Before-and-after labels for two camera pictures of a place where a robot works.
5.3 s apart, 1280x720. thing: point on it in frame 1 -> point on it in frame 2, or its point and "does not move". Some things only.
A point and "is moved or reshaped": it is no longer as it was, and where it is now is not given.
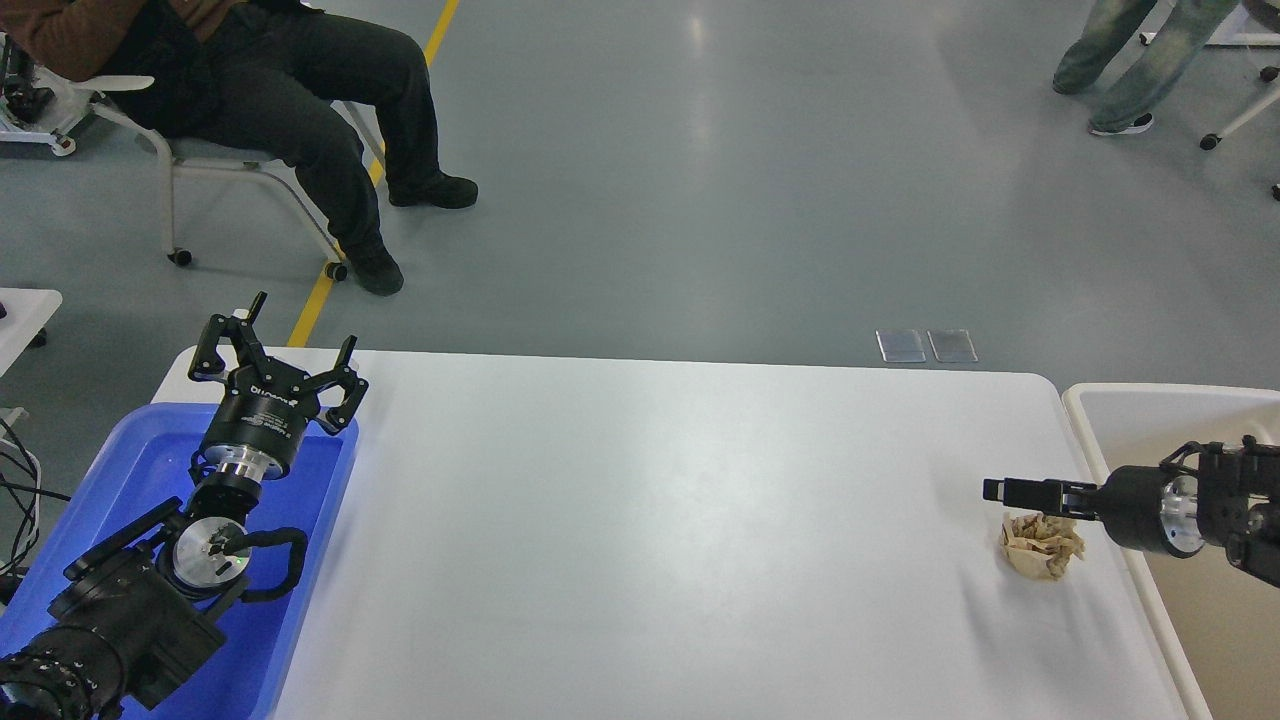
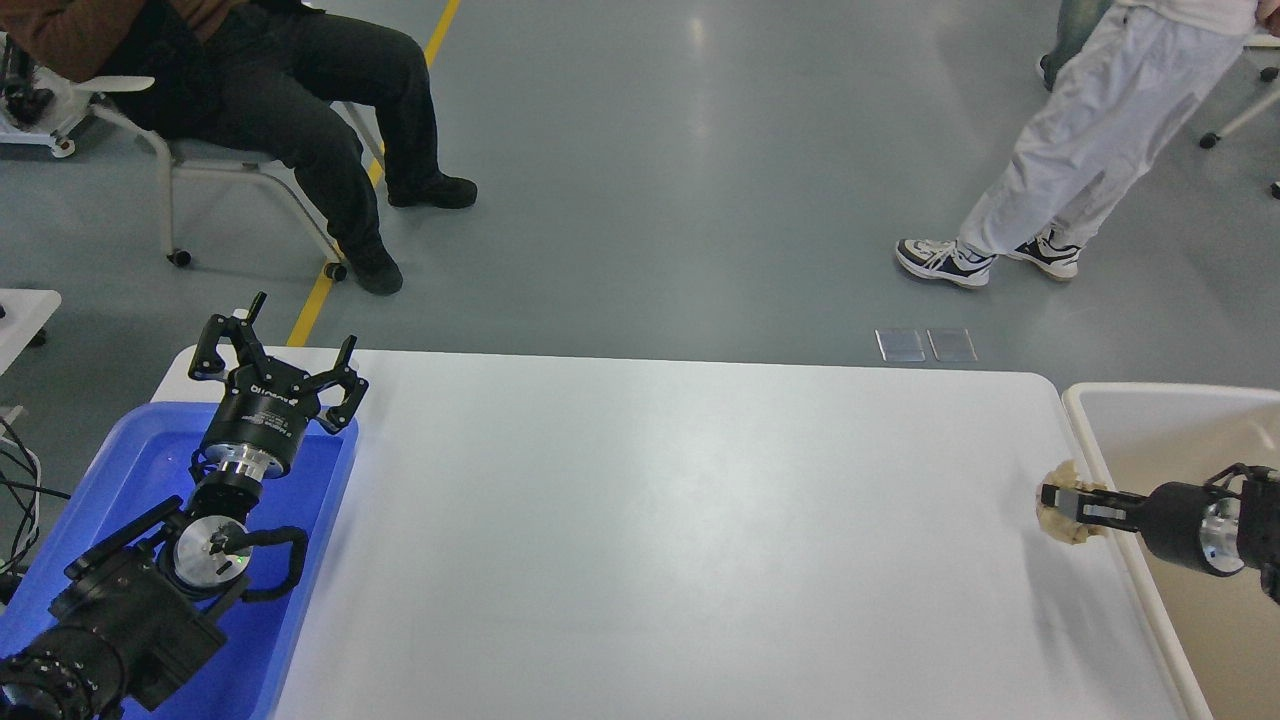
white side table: x=27 y=311 does not move
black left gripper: x=259 y=423 does not move
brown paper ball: x=1040 y=546 is moved or reshaped
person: x=1129 y=106 -> x=1077 y=20
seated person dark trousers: x=277 y=78 does not move
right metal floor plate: x=952 y=345 does not move
